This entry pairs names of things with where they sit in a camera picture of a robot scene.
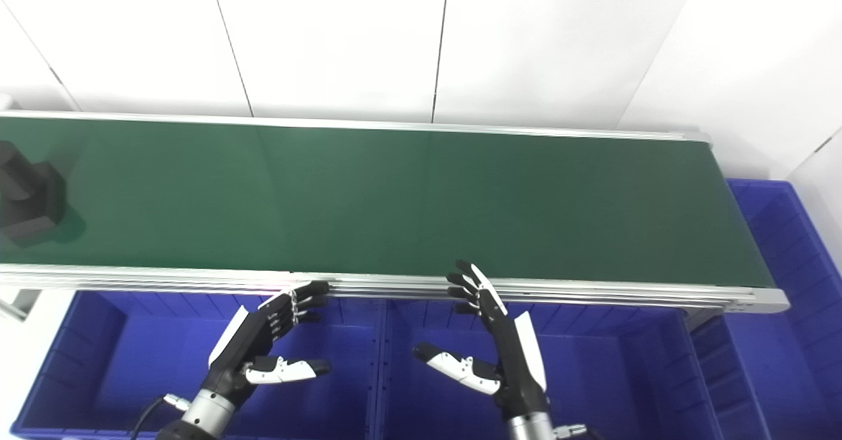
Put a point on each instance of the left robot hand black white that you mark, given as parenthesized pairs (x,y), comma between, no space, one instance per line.
(247,338)

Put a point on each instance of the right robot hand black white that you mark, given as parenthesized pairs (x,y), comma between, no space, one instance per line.
(516,367)

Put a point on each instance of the black cylinder block part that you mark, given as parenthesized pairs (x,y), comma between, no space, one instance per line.
(29,196)

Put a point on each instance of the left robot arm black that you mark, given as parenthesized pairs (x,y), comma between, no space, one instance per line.
(204,414)

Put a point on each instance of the blue plastic bin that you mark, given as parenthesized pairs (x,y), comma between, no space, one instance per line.
(789,295)
(605,374)
(145,361)

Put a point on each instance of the green conveyor belt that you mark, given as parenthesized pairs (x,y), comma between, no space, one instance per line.
(592,290)
(395,203)

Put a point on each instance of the aluminium conveyor support leg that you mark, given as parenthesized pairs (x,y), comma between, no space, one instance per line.
(18,303)

